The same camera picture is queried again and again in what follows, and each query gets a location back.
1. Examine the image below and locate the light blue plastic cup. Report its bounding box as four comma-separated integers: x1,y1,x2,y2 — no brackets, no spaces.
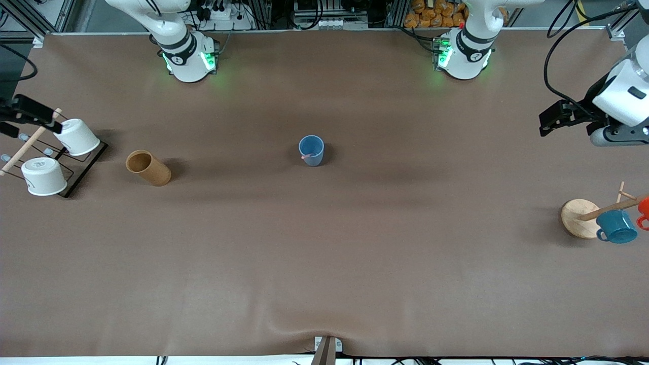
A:
298,135,325,167

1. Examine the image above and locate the white paper cup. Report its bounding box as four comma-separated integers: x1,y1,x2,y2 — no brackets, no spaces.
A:
21,157,68,196
53,119,101,157

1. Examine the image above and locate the bamboo cup holder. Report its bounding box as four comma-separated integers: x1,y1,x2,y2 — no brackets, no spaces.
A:
125,150,172,187

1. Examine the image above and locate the wooden rack rod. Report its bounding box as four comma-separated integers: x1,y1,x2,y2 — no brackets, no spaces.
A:
0,108,62,177

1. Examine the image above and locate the wooden mug tree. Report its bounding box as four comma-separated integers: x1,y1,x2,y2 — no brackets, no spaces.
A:
561,181,649,240

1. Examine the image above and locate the teal enamel mug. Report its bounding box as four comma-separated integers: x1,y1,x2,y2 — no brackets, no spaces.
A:
595,209,638,244

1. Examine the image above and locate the bag of orange snacks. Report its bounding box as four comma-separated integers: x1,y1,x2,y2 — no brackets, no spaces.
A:
404,0,468,29

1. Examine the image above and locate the white power strip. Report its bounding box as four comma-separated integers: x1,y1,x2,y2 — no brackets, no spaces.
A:
195,0,254,31

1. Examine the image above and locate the white electronic device box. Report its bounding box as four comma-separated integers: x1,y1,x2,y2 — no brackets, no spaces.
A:
294,14,369,31

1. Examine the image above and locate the brown table cover sheet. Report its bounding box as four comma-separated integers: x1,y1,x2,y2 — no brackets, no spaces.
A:
0,30,649,358

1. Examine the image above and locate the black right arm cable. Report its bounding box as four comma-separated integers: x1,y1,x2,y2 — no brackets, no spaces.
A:
0,43,39,82

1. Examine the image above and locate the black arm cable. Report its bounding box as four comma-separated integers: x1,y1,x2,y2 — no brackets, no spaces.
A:
543,0,649,110
0,43,39,82

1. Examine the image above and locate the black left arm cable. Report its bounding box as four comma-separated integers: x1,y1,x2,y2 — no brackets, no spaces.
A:
543,0,649,110

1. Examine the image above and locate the black wire cup rack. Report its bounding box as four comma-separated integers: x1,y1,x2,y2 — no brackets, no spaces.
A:
0,109,109,198

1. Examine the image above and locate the thin black cable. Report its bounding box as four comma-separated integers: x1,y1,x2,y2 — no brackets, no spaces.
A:
547,0,580,39

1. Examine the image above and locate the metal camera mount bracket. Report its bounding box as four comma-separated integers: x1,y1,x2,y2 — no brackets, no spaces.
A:
310,336,343,365

